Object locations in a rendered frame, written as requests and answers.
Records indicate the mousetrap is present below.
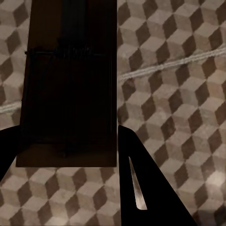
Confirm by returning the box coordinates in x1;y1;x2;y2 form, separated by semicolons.
16;0;117;167

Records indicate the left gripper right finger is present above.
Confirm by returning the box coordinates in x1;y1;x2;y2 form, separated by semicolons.
118;125;198;226

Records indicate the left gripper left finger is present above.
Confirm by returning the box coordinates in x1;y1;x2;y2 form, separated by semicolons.
0;125;21;181

